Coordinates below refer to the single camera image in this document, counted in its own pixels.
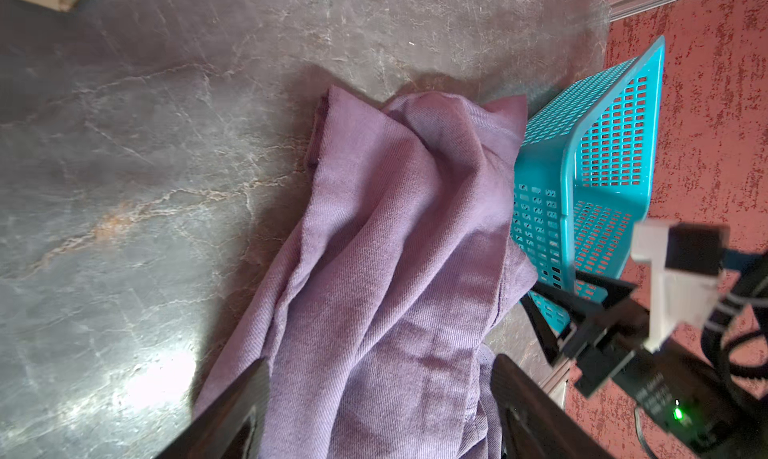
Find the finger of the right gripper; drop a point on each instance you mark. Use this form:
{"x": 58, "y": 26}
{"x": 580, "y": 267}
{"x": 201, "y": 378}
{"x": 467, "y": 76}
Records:
{"x": 544, "y": 334}
{"x": 592, "y": 293}

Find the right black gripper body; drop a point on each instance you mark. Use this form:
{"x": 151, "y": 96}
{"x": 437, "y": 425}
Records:
{"x": 606, "y": 342}

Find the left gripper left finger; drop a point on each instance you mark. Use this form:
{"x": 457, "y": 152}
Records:
{"x": 231, "y": 426}

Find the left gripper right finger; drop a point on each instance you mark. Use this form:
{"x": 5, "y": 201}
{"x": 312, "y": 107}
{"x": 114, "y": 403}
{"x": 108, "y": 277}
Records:
{"x": 533, "y": 426}

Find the teal plastic basket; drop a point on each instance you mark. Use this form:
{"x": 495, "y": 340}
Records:
{"x": 584, "y": 173}

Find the purple trousers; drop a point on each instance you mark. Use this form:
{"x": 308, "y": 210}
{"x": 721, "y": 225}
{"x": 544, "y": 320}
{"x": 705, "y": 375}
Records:
{"x": 373, "y": 315}

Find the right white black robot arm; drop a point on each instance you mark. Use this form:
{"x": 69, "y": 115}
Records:
{"x": 683, "y": 395}

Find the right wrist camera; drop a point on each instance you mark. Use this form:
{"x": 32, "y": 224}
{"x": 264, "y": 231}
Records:
{"x": 685, "y": 262}

